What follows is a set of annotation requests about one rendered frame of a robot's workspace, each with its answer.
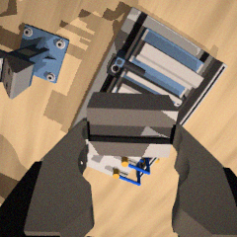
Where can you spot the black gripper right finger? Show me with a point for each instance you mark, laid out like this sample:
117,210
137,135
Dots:
206,203

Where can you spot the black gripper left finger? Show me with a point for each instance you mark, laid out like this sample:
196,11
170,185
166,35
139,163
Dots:
53,199

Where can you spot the grey flat bar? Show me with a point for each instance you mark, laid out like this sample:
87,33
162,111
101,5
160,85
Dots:
154,86
162,71

